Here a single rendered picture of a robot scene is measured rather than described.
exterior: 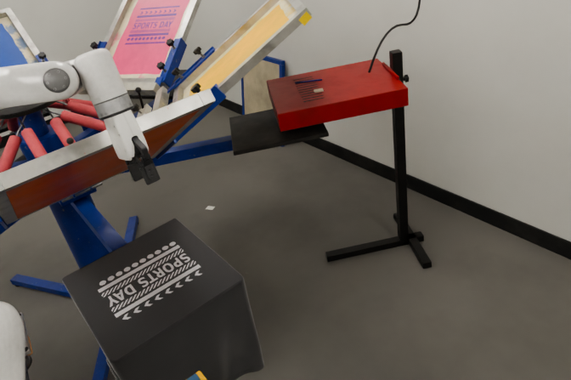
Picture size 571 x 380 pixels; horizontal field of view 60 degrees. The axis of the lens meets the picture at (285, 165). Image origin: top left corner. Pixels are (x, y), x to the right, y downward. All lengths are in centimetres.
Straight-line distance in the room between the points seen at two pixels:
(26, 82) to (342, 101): 152
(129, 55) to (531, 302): 261
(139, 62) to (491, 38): 195
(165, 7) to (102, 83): 226
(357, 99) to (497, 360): 134
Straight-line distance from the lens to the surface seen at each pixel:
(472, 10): 280
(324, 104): 224
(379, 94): 230
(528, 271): 300
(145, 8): 340
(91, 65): 108
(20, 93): 104
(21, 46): 358
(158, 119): 129
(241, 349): 180
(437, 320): 269
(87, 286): 180
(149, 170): 108
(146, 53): 311
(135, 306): 164
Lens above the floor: 201
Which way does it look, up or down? 30 degrees down
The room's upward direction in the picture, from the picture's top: 10 degrees counter-clockwise
